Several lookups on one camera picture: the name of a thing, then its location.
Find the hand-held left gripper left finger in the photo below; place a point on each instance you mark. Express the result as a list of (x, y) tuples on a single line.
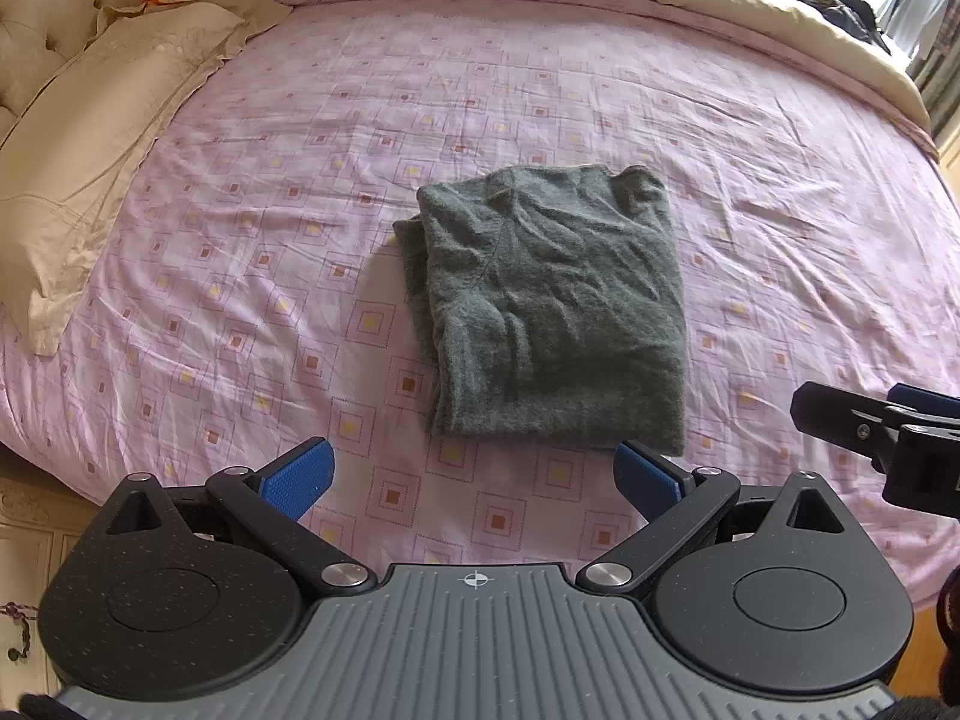
[(296, 481)]

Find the beige pillow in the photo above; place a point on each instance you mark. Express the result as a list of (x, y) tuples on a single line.
[(105, 150)]

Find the white bedside cabinet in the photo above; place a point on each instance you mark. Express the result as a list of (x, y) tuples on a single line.
[(37, 532)]

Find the grey argyle sweater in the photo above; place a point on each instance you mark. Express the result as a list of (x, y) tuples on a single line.
[(555, 300)]

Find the window curtain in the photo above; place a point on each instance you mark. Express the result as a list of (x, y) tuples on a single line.
[(926, 22)]

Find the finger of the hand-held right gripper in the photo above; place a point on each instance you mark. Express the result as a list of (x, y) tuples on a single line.
[(926, 401), (832, 416)]

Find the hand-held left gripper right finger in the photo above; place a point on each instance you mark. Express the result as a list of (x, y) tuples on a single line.
[(645, 478)]

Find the beige tufted headboard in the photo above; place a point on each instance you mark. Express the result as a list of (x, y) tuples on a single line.
[(60, 7)]

